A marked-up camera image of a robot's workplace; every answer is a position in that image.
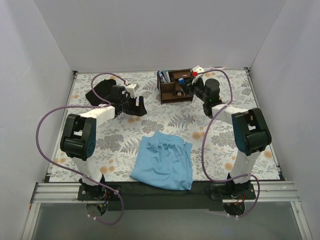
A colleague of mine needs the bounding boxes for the light blue shorts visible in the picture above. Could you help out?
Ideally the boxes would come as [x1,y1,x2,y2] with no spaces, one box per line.
[130,131,193,191]

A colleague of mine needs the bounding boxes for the black folded cloth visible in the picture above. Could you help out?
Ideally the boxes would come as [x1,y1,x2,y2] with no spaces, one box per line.
[85,79,116,106]

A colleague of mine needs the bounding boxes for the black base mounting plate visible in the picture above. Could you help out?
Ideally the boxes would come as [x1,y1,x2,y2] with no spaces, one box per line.
[77,180,257,212]

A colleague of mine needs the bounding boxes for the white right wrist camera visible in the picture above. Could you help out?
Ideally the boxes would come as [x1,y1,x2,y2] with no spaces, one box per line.
[190,65,204,85]

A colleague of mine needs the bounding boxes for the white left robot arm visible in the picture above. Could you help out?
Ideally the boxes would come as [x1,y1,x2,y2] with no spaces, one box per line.
[60,83,147,200]

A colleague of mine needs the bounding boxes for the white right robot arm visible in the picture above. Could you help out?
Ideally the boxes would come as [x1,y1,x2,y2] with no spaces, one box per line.
[178,78,272,199]

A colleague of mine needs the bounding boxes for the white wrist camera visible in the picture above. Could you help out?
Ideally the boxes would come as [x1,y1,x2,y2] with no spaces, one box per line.
[190,65,204,85]
[125,83,139,98]

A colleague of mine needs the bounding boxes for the aluminium frame rail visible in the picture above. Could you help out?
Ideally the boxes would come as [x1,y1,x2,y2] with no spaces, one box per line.
[20,181,86,240]

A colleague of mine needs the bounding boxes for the brown wooden desk organizer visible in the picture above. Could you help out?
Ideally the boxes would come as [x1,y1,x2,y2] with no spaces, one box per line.
[157,68,193,104]

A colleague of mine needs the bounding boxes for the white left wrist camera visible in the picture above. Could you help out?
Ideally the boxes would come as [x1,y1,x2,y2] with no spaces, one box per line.
[125,83,139,98]

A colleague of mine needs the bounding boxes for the floral tablecloth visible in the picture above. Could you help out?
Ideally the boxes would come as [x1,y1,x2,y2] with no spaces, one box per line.
[49,70,280,183]

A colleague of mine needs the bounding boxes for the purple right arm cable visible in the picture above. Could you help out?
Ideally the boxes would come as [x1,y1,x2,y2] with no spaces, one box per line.
[201,68,259,218]

